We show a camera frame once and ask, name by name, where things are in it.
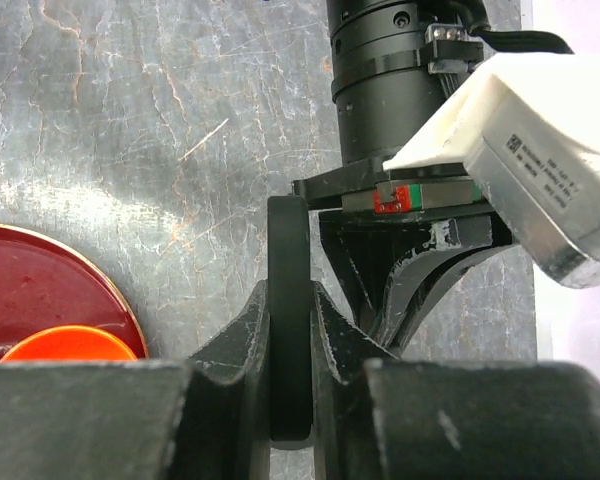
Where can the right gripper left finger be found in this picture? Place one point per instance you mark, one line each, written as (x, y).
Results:
(205, 417)

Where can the orange bowl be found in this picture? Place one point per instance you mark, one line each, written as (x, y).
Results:
(70, 343)

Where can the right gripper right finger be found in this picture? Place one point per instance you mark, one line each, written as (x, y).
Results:
(379, 417)

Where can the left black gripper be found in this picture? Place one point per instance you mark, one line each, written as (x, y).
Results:
(364, 212)

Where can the round red tray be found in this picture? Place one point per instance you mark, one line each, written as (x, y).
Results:
(45, 284)

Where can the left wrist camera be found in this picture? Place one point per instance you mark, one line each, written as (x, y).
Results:
(526, 128)

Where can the black smartphone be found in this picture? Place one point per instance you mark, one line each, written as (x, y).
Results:
(290, 298)

